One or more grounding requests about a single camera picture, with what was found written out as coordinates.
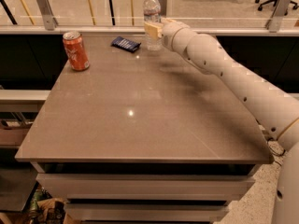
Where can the orange soda can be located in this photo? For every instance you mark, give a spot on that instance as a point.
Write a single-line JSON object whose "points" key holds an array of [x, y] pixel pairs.
{"points": [[75, 51]]}

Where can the middle metal railing post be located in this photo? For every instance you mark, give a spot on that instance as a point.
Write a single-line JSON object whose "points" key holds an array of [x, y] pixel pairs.
{"points": [[163, 4]]}

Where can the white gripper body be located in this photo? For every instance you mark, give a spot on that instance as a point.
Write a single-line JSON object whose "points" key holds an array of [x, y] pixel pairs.
{"points": [[168, 34]]}

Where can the metal railing post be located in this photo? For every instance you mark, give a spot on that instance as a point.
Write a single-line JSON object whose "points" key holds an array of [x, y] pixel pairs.
{"points": [[163, 4], [275, 21], [48, 18]]}

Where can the right metal railing post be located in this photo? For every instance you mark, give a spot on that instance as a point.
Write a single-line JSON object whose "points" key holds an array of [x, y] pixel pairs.
{"points": [[275, 21]]}

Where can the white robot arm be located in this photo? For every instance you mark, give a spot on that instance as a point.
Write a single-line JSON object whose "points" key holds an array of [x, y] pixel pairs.
{"points": [[276, 110]]}

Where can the grey drawer cabinet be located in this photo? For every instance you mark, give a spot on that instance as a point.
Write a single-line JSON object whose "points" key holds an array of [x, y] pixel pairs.
{"points": [[146, 198]]}

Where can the blue rxbar wrapper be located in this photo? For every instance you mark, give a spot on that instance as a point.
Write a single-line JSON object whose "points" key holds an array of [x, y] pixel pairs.
{"points": [[125, 44]]}

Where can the clear plastic water bottle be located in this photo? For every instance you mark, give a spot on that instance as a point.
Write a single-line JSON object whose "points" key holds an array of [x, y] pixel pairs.
{"points": [[152, 13]]}

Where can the left metal railing post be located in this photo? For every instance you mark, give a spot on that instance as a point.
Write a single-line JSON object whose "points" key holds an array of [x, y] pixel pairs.
{"points": [[48, 18]]}

